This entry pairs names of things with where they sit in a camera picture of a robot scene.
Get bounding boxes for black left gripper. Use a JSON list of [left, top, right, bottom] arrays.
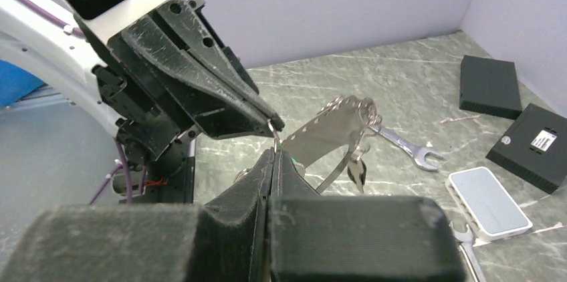
[[78, 0, 285, 163]]

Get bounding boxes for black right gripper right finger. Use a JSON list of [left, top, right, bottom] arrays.
[[269, 151, 466, 281]]

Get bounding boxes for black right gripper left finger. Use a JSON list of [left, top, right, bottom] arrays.
[[1, 149, 275, 281]]

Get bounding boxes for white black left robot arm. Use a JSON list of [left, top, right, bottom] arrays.
[[1, 0, 285, 204]]

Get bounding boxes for silver left wrench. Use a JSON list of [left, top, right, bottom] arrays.
[[368, 125, 445, 172]]

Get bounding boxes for silver wrench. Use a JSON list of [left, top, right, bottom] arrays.
[[449, 221, 487, 282], [368, 125, 445, 172]]

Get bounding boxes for silver right wrench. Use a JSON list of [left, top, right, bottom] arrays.
[[449, 221, 487, 282]]

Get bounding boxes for black flat box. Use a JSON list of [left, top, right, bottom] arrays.
[[459, 55, 523, 120]]

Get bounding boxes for black box with label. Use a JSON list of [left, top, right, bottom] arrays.
[[486, 104, 566, 194]]

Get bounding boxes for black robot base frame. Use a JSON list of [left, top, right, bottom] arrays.
[[111, 140, 195, 204]]

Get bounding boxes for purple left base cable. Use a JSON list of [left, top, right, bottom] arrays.
[[88, 140, 147, 206]]

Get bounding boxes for white network switch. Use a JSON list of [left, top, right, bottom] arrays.
[[445, 166, 533, 243]]

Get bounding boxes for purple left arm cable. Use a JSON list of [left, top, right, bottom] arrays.
[[0, 0, 85, 39]]

